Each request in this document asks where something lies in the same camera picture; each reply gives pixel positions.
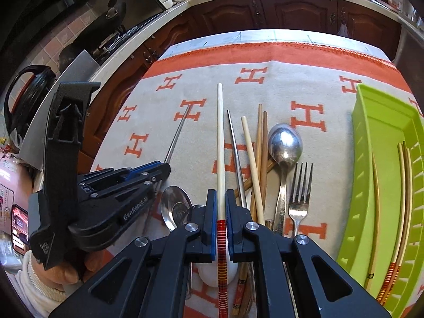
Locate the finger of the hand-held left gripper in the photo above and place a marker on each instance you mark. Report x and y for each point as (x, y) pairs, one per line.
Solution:
(132, 172)
(132, 188)

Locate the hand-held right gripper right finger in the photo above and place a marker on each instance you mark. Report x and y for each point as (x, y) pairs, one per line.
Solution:
(230, 228)

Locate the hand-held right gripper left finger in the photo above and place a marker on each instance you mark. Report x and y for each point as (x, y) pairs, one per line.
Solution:
(212, 228)

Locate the small metal spoon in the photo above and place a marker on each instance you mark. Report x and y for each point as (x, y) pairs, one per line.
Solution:
(175, 205)

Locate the metal chopstick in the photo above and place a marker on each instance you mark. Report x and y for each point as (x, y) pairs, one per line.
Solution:
(236, 152)
(179, 132)

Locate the cream chopstick with red stripes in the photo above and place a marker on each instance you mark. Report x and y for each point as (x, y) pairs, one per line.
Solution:
(220, 139)

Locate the green plastic tray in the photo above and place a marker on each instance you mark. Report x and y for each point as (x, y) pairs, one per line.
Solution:
(374, 122)

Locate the person's left hand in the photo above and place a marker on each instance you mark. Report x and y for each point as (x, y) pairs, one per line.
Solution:
(66, 273)

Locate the white ceramic spoon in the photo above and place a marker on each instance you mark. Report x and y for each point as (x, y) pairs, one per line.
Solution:
(208, 273)

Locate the black kettle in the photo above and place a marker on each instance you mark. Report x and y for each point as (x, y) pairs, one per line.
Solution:
(36, 86)

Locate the pink box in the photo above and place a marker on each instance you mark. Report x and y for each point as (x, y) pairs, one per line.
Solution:
(10, 179)

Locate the metal fork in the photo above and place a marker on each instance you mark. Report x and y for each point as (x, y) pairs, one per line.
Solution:
(299, 202)

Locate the dark pot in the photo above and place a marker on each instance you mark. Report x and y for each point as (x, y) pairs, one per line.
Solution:
(68, 58)

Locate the large metal spoon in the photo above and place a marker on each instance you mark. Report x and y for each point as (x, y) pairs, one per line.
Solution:
(285, 144)

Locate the black gas stove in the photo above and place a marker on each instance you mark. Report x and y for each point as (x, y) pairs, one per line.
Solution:
(112, 41)

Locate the smartphone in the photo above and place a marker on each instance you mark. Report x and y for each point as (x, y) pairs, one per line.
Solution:
(20, 228)

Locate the orange printed blanket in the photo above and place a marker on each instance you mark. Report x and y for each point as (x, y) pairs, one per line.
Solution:
(205, 73)

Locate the black wok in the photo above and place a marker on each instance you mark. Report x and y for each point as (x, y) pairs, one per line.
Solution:
(116, 13)

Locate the white bowl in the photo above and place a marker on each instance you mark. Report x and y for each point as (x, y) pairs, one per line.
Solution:
(164, 0)

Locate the cream chopstick red striped end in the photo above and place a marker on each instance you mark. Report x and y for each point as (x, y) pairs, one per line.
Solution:
(401, 185)

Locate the chopsticks in green basket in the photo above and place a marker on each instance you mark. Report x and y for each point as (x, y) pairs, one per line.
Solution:
(409, 192)

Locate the plastic bag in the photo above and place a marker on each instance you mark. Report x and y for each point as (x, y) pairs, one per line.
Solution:
(343, 29)

